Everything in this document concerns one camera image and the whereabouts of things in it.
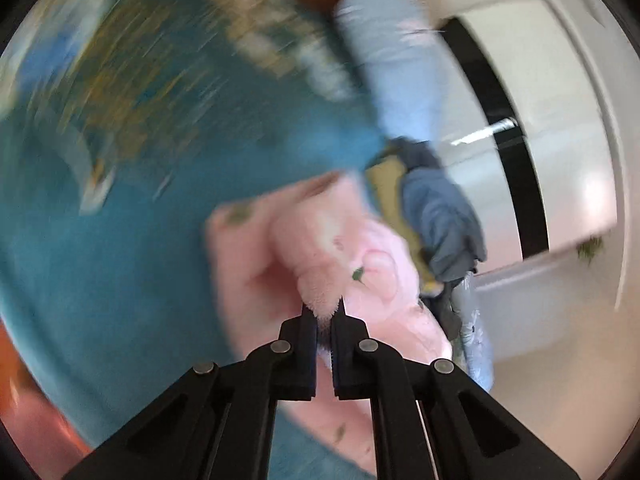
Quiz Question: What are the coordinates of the white cabinet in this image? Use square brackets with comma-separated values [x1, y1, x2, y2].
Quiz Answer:
[435, 0, 636, 361]

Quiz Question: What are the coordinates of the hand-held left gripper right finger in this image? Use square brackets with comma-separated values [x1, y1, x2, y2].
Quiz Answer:
[331, 297, 581, 480]

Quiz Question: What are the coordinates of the light blue garment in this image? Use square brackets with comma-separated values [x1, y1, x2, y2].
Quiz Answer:
[332, 0, 451, 148]

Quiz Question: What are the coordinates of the pink fleece garment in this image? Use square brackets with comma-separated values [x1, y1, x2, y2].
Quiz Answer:
[205, 172, 456, 463]

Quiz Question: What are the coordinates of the teal printed blanket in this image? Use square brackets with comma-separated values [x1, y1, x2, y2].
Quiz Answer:
[0, 0, 396, 480]

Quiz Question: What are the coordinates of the dark grey-blue garment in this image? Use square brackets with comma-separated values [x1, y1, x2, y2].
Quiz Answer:
[387, 137, 488, 281]

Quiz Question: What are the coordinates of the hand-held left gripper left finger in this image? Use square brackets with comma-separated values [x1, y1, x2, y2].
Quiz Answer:
[62, 302, 319, 480]

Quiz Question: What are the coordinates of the olive yellow garment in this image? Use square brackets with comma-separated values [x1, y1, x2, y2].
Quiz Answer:
[365, 152, 443, 296]

